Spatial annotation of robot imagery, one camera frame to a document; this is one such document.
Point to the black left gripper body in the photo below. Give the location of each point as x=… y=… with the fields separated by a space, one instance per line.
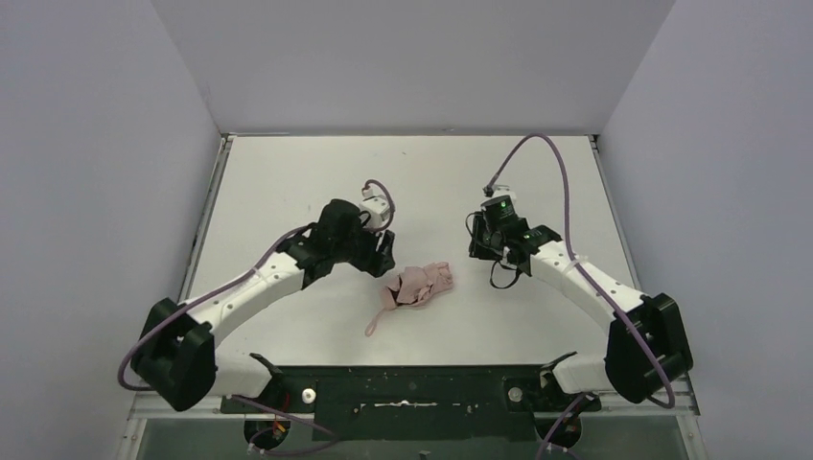
x=379 y=255

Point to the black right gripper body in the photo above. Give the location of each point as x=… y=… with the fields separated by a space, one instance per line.
x=480 y=240

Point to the pink folding umbrella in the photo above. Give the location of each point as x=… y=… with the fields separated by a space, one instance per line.
x=412 y=288

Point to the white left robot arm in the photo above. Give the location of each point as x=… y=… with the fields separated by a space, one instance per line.
x=177 y=353

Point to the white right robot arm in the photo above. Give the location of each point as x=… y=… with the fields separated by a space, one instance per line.
x=646 y=345

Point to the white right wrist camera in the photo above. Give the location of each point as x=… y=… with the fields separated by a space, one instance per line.
x=500 y=192

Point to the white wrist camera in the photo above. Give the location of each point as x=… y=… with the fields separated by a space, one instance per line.
x=375 y=213
x=500 y=192

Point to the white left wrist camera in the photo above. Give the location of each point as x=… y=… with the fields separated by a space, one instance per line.
x=375 y=213

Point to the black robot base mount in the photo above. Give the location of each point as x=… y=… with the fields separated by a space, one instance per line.
x=516 y=403

